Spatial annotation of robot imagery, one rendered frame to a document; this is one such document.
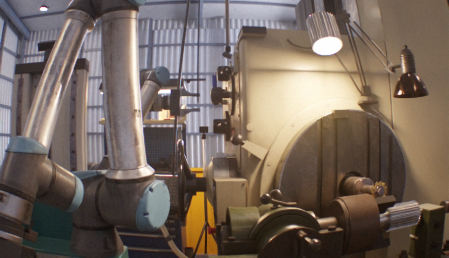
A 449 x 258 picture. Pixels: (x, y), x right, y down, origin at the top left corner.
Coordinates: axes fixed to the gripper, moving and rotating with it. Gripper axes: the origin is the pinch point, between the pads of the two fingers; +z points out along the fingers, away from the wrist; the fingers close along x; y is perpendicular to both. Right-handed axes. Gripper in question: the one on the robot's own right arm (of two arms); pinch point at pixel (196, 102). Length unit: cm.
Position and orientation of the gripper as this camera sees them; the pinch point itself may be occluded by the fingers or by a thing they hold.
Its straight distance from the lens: 183.7
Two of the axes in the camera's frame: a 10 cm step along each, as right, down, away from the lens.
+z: 9.9, -0.1, 1.0
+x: -0.2, -10.0, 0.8
